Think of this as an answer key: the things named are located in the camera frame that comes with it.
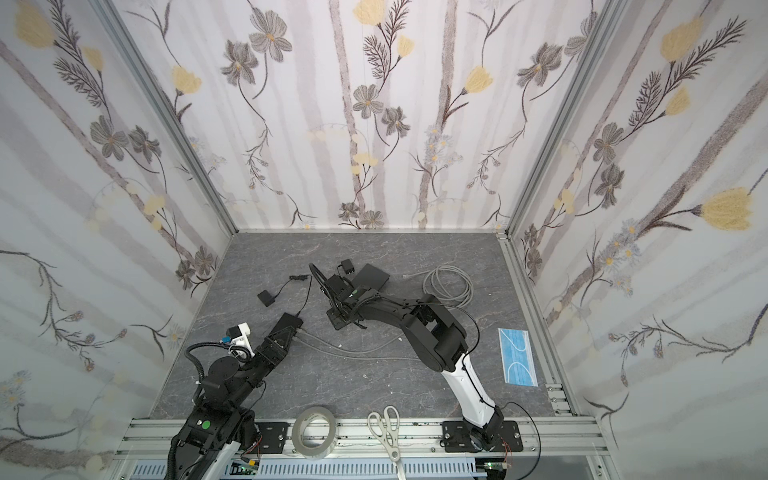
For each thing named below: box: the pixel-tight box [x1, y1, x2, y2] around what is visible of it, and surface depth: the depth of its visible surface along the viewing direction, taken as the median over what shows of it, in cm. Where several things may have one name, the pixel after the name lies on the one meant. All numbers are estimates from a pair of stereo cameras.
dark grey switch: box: [351, 263, 391, 291], surface depth 110 cm
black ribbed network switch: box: [268, 312, 304, 336], surface depth 96 cm
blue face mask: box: [498, 328, 539, 388], surface depth 90 cm
